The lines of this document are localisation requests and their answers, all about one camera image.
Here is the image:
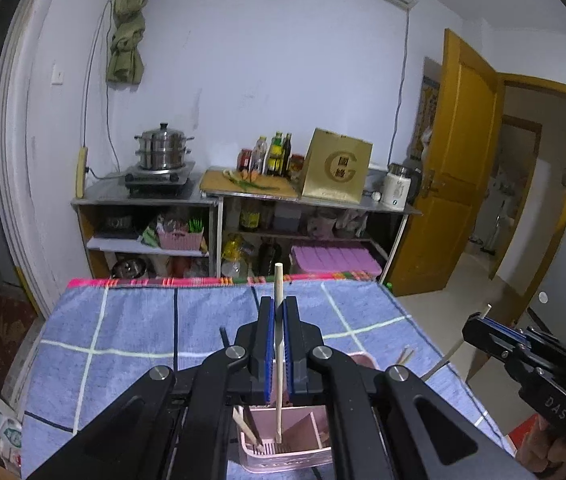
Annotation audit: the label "dark glass bottle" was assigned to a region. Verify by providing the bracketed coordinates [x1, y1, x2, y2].
[258, 240, 282, 276]

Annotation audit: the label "wooden cutting board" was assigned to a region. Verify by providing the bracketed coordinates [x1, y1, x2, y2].
[199, 167, 300, 201]

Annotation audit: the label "pink plastic crate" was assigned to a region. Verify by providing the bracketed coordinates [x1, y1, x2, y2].
[290, 245, 383, 277]

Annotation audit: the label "thin wall cable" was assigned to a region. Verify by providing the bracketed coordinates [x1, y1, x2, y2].
[83, 0, 130, 181]

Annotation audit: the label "blue checkered blanket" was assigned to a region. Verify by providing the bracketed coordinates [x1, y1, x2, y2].
[22, 277, 514, 480]

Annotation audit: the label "yellow green label bottle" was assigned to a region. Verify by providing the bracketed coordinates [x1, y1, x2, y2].
[267, 131, 285, 177]

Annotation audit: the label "brown cardboard gift box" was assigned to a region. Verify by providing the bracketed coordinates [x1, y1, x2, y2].
[300, 127, 374, 204]

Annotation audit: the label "white sliding door frame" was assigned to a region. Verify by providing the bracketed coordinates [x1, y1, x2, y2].
[0, 0, 131, 322]

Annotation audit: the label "pink plastic utensil basket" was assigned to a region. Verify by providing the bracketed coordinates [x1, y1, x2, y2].
[235, 352, 379, 474]

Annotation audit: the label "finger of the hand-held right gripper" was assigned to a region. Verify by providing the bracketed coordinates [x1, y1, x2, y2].
[462, 312, 530, 362]
[483, 315, 545, 346]

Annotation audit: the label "black gas stove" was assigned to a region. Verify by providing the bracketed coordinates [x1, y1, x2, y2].
[124, 161, 197, 197]

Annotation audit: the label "stainless steel bowl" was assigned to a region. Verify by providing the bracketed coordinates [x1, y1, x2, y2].
[111, 258, 148, 280]

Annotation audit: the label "stainless steel steamer pot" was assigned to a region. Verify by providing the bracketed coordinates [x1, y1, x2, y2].
[134, 121, 195, 171]

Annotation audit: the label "white electric kettle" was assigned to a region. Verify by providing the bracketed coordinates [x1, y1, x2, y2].
[380, 162, 422, 211]

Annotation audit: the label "person's right hand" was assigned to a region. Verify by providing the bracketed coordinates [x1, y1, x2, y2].
[516, 412, 566, 479]

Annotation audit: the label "yellow wooden door frame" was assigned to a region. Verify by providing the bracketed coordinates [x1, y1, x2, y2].
[488, 74, 566, 327]

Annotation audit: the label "colourful striped cloth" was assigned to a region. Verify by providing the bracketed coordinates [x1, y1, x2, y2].
[66, 270, 380, 289]

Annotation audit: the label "tied green curtain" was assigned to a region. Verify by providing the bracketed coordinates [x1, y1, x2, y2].
[106, 0, 160, 85]

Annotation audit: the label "air conditioner cable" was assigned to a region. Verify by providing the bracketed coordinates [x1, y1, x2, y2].
[388, 6, 411, 166]

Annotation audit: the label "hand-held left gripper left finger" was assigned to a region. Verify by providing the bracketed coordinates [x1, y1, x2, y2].
[25, 296, 277, 480]

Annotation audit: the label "yellow cooking oil jug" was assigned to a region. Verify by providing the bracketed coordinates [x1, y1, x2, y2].
[222, 237, 244, 276]

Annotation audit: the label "white green snack packets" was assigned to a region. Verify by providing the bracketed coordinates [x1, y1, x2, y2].
[0, 406, 24, 477]

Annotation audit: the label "yellowed power strip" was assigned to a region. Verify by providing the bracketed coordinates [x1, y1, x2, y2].
[75, 146, 89, 200]

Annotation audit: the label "grey storage box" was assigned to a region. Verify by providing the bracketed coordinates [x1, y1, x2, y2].
[273, 205, 304, 234]

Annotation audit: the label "small pink shelf basket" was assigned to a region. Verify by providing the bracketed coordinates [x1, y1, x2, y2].
[157, 229, 204, 251]

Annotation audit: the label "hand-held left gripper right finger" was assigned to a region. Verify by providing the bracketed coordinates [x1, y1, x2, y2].
[283, 296, 536, 480]

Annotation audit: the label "yellow wooden door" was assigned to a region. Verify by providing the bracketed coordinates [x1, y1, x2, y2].
[388, 28, 505, 297]

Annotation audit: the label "crumpled plastic bags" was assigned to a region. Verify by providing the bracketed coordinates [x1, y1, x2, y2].
[308, 207, 369, 239]

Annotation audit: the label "green onion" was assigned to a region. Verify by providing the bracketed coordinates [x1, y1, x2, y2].
[223, 170, 275, 191]

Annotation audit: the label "amber cooking oil bottle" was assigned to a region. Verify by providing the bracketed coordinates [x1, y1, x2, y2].
[239, 199, 260, 232]

